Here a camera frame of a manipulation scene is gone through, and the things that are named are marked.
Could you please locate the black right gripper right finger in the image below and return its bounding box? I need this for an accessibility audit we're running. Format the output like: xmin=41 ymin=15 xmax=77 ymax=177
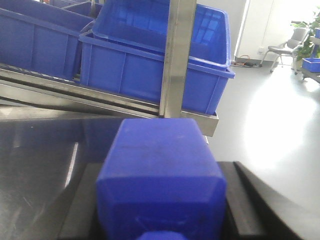
xmin=218 ymin=161 xmax=298 ymax=240

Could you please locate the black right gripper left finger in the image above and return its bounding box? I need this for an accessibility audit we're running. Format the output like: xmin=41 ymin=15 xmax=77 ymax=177
xmin=58 ymin=163 xmax=107 ymax=240

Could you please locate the blue bottle part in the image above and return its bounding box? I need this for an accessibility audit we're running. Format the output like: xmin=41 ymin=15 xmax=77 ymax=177
xmin=96 ymin=118 xmax=227 ymax=240

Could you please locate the stainless steel shelf rack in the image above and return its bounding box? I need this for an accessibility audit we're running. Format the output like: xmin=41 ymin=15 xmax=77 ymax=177
xmin=0 ymin=0 xmax=219 ymax=137

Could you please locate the blue plastic bin centre-right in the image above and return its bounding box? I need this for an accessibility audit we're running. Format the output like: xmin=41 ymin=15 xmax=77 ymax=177
xmin=79 ymin=31 xmax=235 ymax=115

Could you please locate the small blue bin background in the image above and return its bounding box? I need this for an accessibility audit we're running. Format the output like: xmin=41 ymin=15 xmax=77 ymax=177
xmin=302 ymin=57 xmax=320 ymax=73

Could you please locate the potted green plant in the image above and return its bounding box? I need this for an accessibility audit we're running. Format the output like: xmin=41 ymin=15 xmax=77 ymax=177
xmin=291 ymin=4 xmax=320 ymax=61

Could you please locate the grey office chair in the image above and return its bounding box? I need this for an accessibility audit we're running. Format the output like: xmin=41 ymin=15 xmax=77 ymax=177
xmin=259 ymin=27 xmax=310 ymax=75

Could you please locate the blue plastic bin centre-left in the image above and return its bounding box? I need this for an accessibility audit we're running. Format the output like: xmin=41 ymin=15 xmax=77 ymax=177
xmin=0 ymin=0 xmax=94 ymax=80

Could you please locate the nested blue plastic bin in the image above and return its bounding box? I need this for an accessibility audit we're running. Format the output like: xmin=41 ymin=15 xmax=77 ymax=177
xmin=92 ymin=0 xmax=231 ymax=70

